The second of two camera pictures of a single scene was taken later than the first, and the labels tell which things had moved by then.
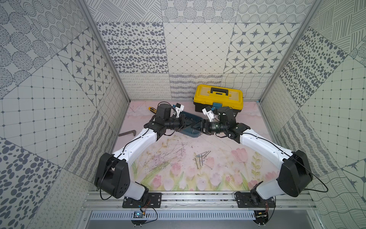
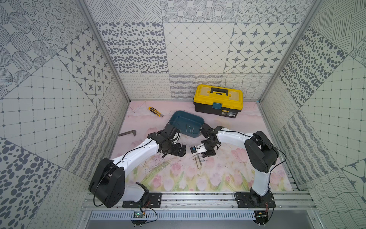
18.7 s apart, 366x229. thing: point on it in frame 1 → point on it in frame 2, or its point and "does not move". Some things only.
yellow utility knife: x=152 y=109 does not move
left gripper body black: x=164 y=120 → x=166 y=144
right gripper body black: x=215 y=127 → x=209 y=147
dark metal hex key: x=133 y=131 does not move
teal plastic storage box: x=193 y=125 does not move
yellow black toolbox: x=205 y=95 does not move
